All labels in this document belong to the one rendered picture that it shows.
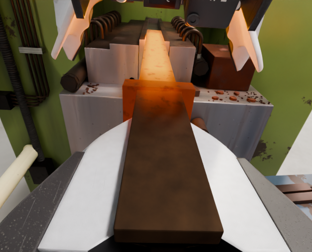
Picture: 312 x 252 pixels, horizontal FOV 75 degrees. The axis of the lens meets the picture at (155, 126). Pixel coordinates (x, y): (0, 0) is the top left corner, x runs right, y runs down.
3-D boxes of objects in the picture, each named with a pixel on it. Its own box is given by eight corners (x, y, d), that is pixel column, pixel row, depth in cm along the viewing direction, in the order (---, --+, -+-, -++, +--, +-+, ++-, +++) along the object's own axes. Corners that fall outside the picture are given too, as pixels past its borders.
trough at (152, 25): (168, 49, 36) (169, 41, 36) (139, 47, 36) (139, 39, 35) (160, 23, 72) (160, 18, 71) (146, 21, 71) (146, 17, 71)
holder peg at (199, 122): (207, 142, 35) (210, 129, 34) (192, 141, 35) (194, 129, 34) (202, 129, 39) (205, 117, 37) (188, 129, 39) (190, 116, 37)
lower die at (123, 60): (189, 88, 40) (196, 43, 36) (88, 82, 39) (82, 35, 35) (171, 45, 76) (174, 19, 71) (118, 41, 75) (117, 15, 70)
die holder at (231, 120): (217, 239, 60) (274, 105, 36) (88, 236, 58) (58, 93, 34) (188, 132, 107) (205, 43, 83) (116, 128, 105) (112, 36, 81)
